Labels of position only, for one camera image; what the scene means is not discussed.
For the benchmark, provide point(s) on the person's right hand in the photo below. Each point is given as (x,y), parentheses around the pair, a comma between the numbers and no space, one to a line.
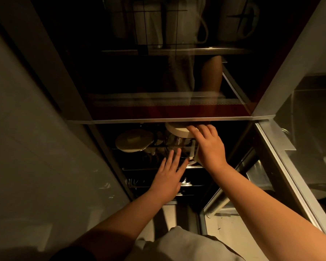
(210,149)

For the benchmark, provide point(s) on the person's left hand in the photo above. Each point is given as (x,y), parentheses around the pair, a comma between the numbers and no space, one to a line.
(168,182)

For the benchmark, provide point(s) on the glass kettle with cream base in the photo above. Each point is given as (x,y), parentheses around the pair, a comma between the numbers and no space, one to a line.
(179,131)

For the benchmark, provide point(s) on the cream round kettle lid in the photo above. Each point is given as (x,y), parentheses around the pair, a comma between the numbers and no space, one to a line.
(134,141)

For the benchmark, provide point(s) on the person's right forearm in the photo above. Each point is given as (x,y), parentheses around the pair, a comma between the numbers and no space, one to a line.
(274,214)

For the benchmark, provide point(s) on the person's left forearm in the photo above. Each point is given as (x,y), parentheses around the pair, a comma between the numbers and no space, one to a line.
(119,228)

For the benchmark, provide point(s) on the person's shirt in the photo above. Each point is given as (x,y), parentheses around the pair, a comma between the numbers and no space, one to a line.
(179,247)

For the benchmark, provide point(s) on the person's dark sleeve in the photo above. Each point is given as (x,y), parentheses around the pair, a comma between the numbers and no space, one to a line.
(70,255)

